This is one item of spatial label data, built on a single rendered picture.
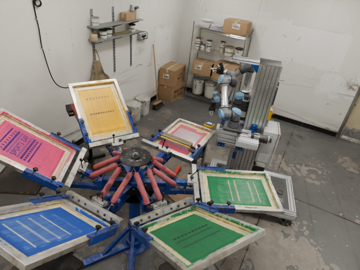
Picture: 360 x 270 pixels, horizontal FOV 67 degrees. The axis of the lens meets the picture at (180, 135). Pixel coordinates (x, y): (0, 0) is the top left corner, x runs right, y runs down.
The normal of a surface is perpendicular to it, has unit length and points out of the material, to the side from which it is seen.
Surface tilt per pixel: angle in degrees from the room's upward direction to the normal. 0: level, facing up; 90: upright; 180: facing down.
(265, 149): 90
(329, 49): 90
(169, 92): 90
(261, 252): 0
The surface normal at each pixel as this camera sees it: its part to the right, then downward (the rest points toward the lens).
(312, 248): 0.10, -0.84
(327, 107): -0.48, 0.43
